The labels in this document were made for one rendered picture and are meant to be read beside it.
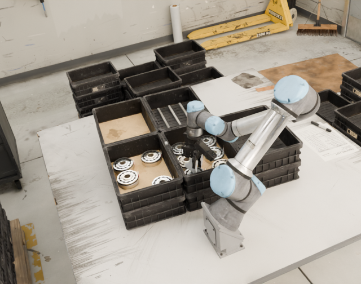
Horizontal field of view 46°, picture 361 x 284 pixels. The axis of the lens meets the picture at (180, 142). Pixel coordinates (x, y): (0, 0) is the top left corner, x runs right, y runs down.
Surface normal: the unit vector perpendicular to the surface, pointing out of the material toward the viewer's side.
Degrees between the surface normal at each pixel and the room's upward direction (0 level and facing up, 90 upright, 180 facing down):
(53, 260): 0
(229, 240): 90
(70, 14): 90
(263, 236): 0
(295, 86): 37
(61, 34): 90
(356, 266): 0
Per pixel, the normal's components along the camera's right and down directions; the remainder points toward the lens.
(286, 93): -0.54, -0.39
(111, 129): -0.10, -0.80
